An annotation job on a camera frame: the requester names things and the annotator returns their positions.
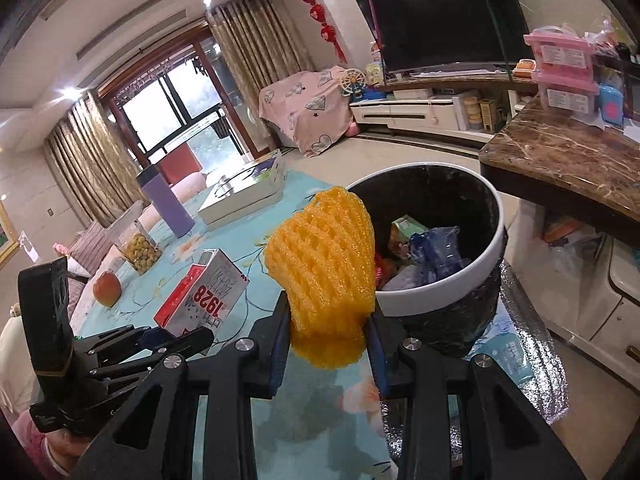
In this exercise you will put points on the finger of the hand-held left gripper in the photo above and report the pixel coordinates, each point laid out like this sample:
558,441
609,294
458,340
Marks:
192,342
130,372

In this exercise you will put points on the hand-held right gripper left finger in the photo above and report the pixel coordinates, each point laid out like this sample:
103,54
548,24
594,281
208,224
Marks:
274,377

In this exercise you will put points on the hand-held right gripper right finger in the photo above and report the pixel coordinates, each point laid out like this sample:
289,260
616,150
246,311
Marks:
381,365

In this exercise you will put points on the red and white carton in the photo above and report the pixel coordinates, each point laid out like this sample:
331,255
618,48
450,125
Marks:
205,292

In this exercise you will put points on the orange snack packet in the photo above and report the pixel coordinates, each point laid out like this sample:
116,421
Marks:
381,266

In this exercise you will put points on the white bin with black liner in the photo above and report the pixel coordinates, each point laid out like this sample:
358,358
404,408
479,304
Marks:
450,290

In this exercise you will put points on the yellow foam fruit net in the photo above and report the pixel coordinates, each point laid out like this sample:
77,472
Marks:
320,260

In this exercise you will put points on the blue plastic wrapper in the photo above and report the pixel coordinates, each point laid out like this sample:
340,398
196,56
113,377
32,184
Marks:
437,250

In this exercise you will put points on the green snack bag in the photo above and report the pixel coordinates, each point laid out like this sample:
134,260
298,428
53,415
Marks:
402,232

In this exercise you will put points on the person's left forearm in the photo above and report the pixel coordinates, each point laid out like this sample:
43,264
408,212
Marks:
30,435

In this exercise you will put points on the person's left hand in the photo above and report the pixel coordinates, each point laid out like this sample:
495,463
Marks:
67,450

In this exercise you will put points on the red apple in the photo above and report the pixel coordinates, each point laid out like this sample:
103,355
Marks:
107,289

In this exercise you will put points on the striped cushion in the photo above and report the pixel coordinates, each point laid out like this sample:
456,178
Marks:
90,247

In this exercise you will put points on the clear plastic wrapper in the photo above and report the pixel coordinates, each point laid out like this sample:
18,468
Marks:
415,277

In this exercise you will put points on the clear jar of yellow snacks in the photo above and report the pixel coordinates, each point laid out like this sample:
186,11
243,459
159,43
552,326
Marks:
140,250

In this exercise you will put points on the purple bottle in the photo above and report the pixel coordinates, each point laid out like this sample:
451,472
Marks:
167,202

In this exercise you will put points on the silver foil mat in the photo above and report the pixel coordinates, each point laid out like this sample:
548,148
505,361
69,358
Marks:
530,360

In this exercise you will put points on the white flat box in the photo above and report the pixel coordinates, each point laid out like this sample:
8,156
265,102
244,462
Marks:
240,200

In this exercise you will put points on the pink bolster pillow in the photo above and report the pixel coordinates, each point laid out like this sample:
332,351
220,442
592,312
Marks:
187,185

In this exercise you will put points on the beige curtain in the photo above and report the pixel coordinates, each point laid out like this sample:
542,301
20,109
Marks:
255,55
90,160

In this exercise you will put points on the clear plastic bag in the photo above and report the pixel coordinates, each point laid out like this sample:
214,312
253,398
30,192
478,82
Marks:
570,250

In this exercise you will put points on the white television cabinet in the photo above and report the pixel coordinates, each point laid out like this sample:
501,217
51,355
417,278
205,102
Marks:
410,115

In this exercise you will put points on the pink heart print cloth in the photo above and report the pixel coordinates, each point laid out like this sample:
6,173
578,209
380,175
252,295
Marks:
305,110

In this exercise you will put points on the brown marble table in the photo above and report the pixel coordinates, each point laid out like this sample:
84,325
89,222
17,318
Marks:
565,160

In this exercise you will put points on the ferris wheel toy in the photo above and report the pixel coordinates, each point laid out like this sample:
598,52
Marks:
351,84

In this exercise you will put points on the pink storage box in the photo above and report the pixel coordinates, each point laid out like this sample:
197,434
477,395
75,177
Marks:
567,97
560,55

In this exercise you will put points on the small orange box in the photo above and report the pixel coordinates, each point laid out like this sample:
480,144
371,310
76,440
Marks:
525,68

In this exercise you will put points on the blue box with pink dot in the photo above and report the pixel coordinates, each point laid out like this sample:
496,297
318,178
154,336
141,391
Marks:
612,105

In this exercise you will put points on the black television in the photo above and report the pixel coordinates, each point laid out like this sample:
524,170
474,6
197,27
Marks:
445,15

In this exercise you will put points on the wooden frame glass door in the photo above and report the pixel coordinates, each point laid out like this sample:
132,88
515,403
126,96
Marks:
170,110

